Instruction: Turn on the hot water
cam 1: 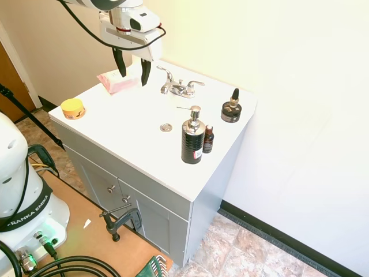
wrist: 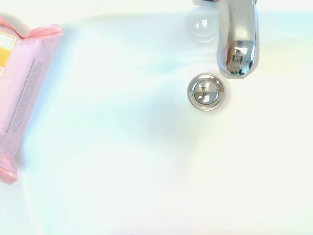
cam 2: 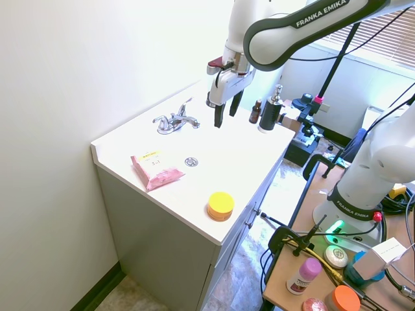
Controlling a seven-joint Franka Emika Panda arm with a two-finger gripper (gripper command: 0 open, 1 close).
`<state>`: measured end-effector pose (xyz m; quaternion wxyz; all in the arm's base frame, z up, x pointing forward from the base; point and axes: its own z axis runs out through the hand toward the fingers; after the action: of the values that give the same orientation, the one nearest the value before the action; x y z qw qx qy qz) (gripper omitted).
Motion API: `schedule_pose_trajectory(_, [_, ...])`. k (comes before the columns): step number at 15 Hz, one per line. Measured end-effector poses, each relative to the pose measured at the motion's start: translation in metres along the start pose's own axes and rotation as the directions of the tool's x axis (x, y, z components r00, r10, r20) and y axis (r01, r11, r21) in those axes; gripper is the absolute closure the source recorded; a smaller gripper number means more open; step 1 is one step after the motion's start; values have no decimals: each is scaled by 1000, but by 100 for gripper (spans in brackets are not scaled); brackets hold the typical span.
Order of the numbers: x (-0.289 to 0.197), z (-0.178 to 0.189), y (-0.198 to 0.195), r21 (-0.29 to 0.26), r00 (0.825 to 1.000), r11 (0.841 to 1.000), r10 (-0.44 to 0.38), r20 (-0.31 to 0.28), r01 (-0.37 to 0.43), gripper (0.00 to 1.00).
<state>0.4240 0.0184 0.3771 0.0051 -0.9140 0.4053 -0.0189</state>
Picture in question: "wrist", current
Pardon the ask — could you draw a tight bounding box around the white ceramic sink basin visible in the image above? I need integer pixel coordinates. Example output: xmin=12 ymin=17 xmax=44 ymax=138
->
xmin=0 ymin=0 xmax=313 ymax=235

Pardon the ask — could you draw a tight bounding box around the chrome sink drain stopper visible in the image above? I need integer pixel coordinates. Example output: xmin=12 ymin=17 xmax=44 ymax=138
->
xmin=187 ymin=73 xmax=225 ymax=112

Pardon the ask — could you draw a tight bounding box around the chrome faucet spout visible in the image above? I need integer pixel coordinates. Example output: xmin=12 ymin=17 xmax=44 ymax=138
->
xmin=191 ymin=0 xmax=260 ymax=80

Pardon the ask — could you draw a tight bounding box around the pink facial wipes pack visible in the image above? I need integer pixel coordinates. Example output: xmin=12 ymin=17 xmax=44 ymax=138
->
xmin=0 ymin=16 xmax=63 ymax=185

